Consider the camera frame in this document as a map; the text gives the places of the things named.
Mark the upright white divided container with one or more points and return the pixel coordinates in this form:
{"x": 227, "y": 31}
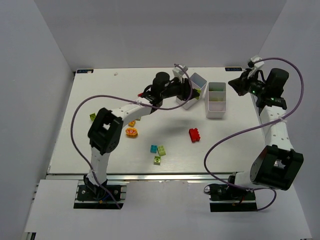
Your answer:
{"x": 214, "y": 101}

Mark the pale green printed lego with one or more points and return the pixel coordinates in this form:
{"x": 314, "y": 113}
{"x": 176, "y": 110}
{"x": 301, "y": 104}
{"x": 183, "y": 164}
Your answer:
{"x": 157, "y": 160}

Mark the blue table label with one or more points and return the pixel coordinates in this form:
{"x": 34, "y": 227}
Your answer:
{"x": 233, "y": 69}
{"x": 85, "y": 71}

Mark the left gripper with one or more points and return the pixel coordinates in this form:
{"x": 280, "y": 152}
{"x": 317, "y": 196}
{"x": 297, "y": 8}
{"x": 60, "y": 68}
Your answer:
{"x": 187, "y": 88}

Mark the dark green lego brick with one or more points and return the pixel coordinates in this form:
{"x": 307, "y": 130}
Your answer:
{"x": 216, "y": 89}

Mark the left blue table label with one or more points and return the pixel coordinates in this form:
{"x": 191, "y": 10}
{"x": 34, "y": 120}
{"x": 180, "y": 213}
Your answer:
{"x": 85, "y": 71}

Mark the tilted white divided container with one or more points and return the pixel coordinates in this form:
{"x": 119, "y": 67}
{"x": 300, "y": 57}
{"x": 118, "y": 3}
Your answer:
{"x": 198, "y": 83}

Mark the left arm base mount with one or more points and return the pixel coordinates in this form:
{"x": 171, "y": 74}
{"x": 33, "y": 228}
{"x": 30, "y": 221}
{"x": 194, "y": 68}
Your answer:
{"x": 86, "y": 199}

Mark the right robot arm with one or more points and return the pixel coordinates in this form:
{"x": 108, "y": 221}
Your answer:
{"x": 278, "y": 164}

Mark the cyan small lego brick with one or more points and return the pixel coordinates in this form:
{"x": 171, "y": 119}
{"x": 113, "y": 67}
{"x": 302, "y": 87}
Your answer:
{"x": 153, "y": 149}

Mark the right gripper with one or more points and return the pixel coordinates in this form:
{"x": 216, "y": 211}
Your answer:
{"x": 244, "y": 84}

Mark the lime long lego brick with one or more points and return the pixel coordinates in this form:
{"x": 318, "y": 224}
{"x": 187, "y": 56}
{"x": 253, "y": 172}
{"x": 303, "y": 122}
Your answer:
{"x": 197, "y": 93}

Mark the right blue table label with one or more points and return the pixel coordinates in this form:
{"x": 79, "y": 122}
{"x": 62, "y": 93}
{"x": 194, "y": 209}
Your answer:
{"x": 233, "y": 69}

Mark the orange small lego brick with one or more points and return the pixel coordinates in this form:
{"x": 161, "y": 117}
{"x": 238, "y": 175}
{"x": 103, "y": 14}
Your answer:
{"x": 132, "y": 123}

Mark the large red lego brick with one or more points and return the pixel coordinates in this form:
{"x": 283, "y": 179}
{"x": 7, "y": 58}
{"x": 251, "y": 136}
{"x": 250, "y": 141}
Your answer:
{"x": 194, "y": 135}

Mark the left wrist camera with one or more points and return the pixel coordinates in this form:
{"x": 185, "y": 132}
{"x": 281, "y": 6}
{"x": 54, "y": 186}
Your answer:
{"x": 179, "y": 70}

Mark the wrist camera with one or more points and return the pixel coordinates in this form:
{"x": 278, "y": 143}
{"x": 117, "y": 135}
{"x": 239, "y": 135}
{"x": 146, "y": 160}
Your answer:
{"x": 255, "y": 63}
{"x": 179, "y": 70}

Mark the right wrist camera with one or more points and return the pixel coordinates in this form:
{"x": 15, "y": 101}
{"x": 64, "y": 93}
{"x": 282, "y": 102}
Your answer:
{"x": 255, "y": 63}

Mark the lime printed lego brick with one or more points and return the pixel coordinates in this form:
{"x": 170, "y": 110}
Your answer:
{"x": 92, "y": 116}

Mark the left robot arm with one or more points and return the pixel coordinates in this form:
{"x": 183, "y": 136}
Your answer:
{"x": 105, "y": 131}

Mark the orange printed round lego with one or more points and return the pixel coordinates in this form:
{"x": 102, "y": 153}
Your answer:
{"x": 131, "y": 132}

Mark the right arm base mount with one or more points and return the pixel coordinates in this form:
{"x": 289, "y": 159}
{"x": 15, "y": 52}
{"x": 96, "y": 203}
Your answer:
{"x": 226, "y": 199}

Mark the pale green lego brick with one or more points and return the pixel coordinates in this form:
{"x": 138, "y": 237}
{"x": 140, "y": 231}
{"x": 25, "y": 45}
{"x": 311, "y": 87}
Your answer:
{"x": 161, "y": 150}

